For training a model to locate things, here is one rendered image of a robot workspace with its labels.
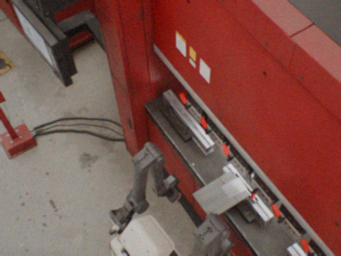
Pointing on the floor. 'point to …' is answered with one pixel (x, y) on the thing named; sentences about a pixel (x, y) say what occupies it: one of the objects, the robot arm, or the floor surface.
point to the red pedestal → (14, 136)
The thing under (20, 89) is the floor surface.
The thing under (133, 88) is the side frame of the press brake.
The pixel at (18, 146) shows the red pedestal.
